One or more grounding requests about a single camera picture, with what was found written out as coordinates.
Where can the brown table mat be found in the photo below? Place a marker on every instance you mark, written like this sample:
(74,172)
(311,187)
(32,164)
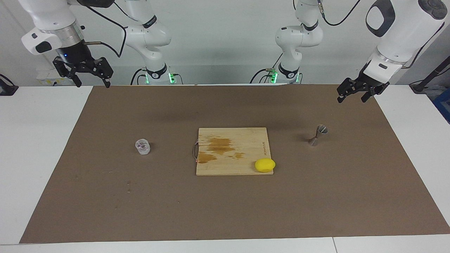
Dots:
(105,211)

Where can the black table clamp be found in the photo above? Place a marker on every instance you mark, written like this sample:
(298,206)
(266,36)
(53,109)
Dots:
(7,88)

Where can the yellow lemon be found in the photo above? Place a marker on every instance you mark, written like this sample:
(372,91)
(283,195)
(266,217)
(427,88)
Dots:
(265,165)

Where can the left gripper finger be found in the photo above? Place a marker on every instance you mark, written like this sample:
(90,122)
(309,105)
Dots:
(371,95)
(346,88)

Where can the blue box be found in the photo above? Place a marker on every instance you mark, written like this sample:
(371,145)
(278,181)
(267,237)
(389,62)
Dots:
(443,105)

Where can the stained wooden cutting board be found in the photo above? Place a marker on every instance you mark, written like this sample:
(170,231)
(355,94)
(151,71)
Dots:
(232,154)

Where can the steel double jigger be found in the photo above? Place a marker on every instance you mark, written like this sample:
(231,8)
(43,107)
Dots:
(318,135)

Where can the small clear glass cup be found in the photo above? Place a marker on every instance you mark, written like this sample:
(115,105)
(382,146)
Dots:
(142,147)

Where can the black stand pole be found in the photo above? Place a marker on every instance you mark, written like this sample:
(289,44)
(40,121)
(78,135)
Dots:
(430,75)

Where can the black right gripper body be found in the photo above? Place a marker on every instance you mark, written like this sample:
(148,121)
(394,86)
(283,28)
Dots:
(72,52)

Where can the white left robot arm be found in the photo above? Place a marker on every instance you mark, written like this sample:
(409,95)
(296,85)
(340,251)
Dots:
(400,35)

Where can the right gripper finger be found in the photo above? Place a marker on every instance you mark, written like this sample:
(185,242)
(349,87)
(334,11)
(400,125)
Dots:
(76,80)
(105,72)

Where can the white wall socket box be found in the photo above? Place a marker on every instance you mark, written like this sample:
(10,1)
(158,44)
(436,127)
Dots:
(45,77)

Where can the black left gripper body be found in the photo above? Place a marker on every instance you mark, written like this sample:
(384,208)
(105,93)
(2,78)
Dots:
(372,80)

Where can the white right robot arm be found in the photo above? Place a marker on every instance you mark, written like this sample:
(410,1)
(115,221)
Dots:
(49,14)

